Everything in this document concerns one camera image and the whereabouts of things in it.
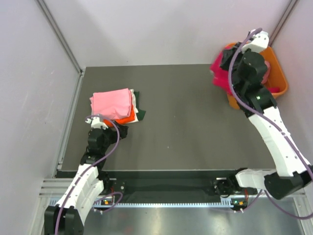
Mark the magenta shirt in basket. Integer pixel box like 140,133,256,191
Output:
267,87,280,94

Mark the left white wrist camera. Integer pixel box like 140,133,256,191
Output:
85,117,108,130

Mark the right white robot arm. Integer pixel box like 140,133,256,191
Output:
219,44,313,200

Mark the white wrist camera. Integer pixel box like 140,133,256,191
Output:
241,31,269,53
85,117,108,130

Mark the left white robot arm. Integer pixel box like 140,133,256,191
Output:
44,121,128,235

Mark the orange plastic basket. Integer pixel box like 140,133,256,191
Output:
226,42,288,110

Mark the grey slotted cable duct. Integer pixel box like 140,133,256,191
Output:
48,197,235,209

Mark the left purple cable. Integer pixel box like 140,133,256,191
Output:
54,115,123,235

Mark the folded light pink t-shirt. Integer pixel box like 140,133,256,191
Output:
89,88,132,120

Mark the dusty pink shirt in basket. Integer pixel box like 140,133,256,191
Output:
261,61,271,84

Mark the magenta t-shirt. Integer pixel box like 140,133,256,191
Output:
210,52,231,94

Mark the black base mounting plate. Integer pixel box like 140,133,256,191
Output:
99,170,235,204

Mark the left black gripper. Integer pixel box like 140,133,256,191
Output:
100,120,128,153

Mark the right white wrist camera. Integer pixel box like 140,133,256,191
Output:
241,31,269,53

